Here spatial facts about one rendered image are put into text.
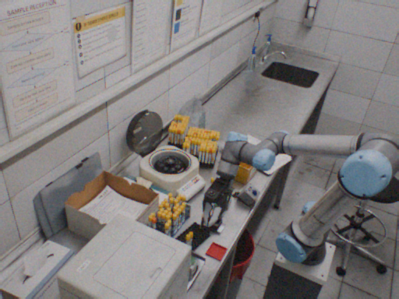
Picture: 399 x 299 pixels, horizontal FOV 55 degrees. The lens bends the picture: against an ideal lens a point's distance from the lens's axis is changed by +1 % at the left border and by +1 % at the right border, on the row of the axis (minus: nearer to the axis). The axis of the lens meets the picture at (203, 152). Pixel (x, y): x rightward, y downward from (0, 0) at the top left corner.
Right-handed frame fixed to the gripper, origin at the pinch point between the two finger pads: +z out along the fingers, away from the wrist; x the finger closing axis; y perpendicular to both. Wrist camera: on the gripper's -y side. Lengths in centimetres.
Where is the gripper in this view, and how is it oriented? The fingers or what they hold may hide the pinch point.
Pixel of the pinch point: (207, 223)
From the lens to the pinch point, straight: 142.5
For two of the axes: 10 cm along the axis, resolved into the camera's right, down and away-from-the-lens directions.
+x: -9.0, -3.3, 3.0
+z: -3.0, 9.5, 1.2
